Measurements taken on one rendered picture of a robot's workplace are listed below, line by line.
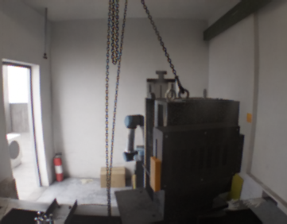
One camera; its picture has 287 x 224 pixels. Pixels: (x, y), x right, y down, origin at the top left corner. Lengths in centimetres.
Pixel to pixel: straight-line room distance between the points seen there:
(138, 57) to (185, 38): 88
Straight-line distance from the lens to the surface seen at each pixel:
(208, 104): 114
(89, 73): 350
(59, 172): 379
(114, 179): 343
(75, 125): 364
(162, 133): 90
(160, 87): 236
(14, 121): 865
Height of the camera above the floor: 169
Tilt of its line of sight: 7 degrees down
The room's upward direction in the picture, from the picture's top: straight up
